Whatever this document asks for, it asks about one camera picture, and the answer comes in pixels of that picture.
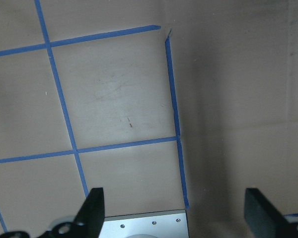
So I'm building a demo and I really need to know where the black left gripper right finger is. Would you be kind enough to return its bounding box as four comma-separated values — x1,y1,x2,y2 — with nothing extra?
244,188,298,238

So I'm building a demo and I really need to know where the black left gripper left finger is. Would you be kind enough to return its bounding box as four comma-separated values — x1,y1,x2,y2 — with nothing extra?
0,187,105,238

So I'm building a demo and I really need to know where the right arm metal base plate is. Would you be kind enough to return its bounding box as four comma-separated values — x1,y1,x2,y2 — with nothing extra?
100,210,189,238

